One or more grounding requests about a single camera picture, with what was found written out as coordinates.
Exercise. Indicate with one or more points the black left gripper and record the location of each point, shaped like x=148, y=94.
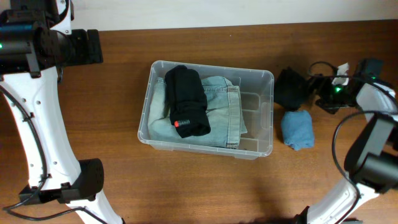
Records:
x=93, y=46

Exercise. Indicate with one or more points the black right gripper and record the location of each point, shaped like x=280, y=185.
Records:
x=325, y=91

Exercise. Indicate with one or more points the dark green cloth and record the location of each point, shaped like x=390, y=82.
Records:
x=290, y=90

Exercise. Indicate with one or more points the blue cloth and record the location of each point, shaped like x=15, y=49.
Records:
x=297, y=130

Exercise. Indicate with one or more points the light blue jeans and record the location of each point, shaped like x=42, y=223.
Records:
x=224, y=113

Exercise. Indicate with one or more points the black garment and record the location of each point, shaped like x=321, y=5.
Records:
x=188, y=102

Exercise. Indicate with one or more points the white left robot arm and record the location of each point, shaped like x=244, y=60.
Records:
x=37, y=43

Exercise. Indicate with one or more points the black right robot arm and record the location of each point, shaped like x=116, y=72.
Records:
x=368, y=171

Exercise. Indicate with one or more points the clear plastic storage bin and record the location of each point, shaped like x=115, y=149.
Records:
x=257, y=94

